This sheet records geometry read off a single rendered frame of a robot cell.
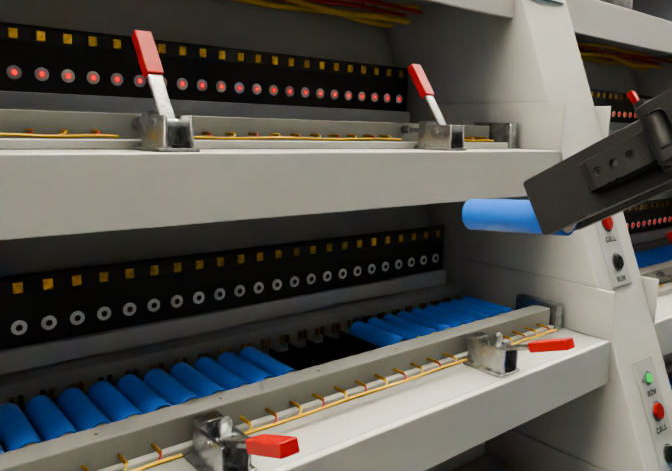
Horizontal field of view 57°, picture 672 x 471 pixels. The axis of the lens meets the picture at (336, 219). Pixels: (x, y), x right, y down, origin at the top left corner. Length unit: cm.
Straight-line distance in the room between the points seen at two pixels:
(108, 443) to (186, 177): 16
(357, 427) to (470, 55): 48
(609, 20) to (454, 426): 60
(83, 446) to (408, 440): 22
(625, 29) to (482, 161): 43
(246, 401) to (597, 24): 66
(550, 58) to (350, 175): 34
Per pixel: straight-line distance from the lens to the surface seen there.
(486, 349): 56
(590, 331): 70
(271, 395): 45
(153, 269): 53
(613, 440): 73
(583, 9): 87
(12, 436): 44
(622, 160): 30
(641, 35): 101
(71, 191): 37
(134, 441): 41
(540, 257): 72
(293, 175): 44
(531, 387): 58
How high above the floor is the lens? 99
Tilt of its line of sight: 8 degrees up
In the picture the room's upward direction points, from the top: 12 degrees counter-clockwise
